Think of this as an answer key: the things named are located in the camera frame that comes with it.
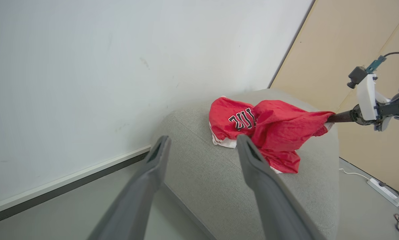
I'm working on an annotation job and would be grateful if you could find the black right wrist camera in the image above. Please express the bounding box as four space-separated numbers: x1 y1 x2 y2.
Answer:
347 66 368 89

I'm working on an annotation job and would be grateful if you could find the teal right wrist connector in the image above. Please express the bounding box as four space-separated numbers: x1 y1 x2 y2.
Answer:
366 55 387 74

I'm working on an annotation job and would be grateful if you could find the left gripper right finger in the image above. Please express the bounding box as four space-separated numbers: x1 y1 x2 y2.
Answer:
236 134 326 240

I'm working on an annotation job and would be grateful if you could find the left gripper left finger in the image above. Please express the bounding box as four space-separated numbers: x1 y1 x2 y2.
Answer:
86 135 172 240

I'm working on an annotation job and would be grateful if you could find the white power strip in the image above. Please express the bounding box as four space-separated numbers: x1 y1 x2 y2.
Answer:
367 178 399 207

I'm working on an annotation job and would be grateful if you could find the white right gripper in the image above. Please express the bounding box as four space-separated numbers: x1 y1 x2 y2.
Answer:
328 74 392 131

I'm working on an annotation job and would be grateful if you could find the red basketball jersey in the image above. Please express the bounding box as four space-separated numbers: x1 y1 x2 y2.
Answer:
208 96 336 174

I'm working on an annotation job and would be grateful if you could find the white power strip cord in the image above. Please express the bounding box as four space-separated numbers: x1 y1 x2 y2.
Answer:
339 168 370 181

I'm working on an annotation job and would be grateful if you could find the grey fabric sofa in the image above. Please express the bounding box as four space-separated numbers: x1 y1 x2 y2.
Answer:
151 88 340 240

